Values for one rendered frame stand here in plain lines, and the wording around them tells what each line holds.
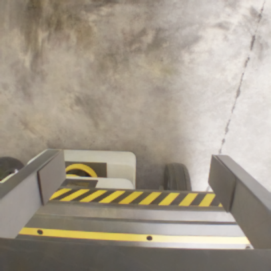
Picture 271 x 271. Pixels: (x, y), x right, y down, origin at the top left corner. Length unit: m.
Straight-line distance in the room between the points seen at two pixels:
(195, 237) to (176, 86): 0.38
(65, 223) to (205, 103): 0.45
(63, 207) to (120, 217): 0.08
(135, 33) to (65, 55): 0.19
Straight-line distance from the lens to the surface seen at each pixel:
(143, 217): 0.28
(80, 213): 0.29
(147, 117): 0.55
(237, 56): 0.60
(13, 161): 0.64
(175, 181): 0.46
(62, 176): 0.17
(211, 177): 0.17
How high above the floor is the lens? 0.54
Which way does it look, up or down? 74 degrees down
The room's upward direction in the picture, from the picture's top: 172 degrees counter-clockwise
